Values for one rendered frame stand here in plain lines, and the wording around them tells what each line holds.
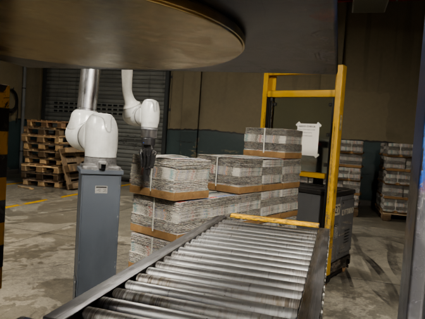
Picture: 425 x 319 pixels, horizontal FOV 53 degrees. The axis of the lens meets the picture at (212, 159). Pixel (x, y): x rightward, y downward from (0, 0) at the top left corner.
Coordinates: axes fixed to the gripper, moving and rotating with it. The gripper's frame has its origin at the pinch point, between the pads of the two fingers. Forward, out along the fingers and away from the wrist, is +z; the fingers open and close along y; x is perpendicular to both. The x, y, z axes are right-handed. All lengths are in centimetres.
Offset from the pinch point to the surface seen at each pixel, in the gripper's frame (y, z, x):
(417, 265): -160, -7, 101
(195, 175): -18.4, -1.4, -20.4
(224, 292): -110, 17, 76
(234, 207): -18, 21, -63
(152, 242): -0.3, 38.7, -7.8
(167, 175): -11.9, -1.2, -4.0
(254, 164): -18, -7, -82
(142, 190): 7.3, 10.0, -4.8
